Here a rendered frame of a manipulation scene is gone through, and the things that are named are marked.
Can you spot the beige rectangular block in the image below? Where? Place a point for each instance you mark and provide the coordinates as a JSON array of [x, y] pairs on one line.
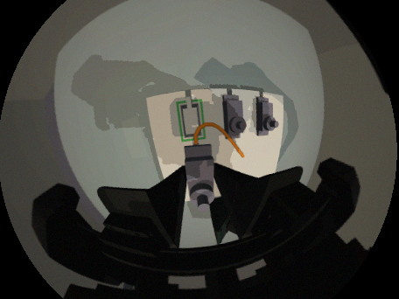
[[254, 120]]

